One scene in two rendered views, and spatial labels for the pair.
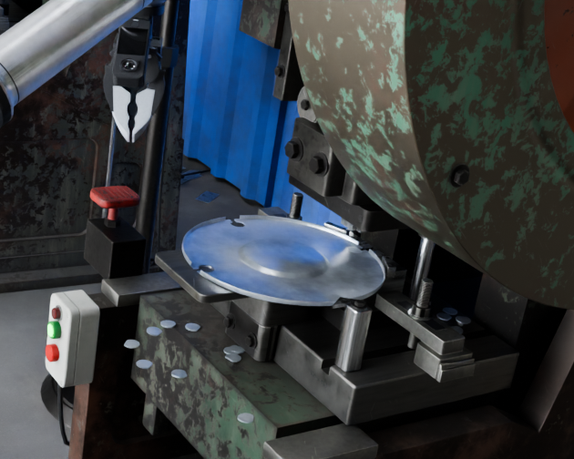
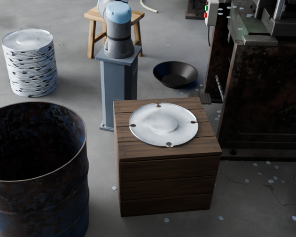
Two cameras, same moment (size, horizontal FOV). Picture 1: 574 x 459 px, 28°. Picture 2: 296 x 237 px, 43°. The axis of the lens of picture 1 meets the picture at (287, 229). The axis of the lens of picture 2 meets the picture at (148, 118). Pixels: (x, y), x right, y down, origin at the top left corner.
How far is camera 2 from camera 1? 0.61 m
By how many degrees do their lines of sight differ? 34
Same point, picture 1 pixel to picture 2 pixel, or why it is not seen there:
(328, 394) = (268, 27)
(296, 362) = (264, 18)
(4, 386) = not seen: hidden behind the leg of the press
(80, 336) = (212, 10)
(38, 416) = not seen: hidden behind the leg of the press
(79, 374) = (211, 22)
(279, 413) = (252, 29)
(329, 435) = (263, 37)
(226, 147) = not seen: outside the picture
